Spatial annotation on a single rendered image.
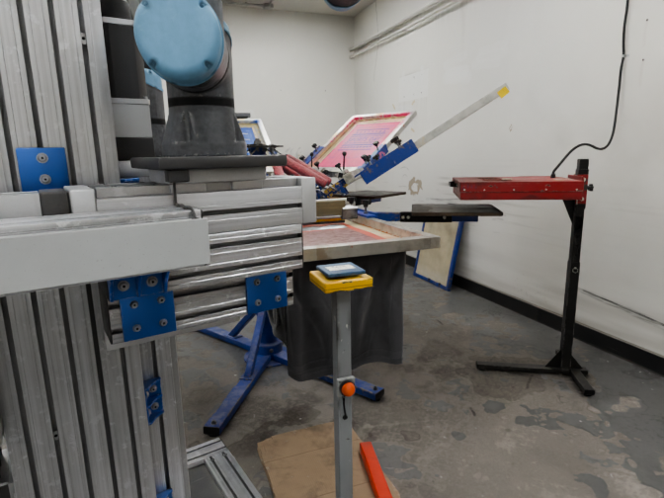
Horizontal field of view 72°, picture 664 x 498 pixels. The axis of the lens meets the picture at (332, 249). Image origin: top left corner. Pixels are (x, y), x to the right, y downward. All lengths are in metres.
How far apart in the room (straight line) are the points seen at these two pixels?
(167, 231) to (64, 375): 0.46
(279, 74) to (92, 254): 5.65
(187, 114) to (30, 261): 0.35
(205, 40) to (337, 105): 5.74
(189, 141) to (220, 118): 0.07
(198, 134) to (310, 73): 5.56
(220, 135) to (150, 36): 0.20
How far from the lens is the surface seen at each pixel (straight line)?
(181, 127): 0.84
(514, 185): 2.42
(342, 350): 1.23
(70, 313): 1.01
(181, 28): 0.71
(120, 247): 0.68
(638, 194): 3.14
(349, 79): 6.52
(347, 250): 1.36
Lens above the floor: 1.26
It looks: 12 degrees down
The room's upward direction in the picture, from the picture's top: 1 degrees counter-clockwise
